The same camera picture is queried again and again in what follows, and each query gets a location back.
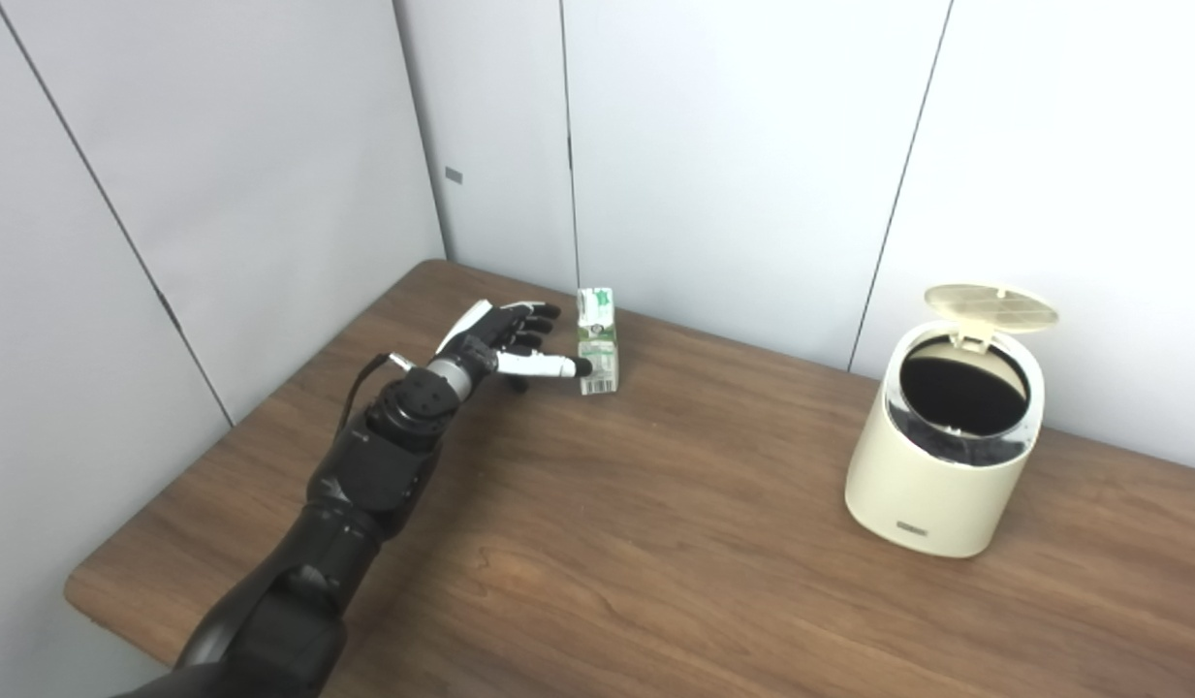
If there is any cream round bin lid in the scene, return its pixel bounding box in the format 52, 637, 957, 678
923, 283, 1060, 350

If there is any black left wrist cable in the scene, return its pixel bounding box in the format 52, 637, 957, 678
335, 352, 416, 447

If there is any cream-colored round bin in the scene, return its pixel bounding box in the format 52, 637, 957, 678
844, 320, 1046, 559

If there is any green white milk carton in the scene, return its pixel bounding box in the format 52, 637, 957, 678
575, 287, 620, 397

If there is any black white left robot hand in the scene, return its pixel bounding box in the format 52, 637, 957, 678
432, 300, 595, 393

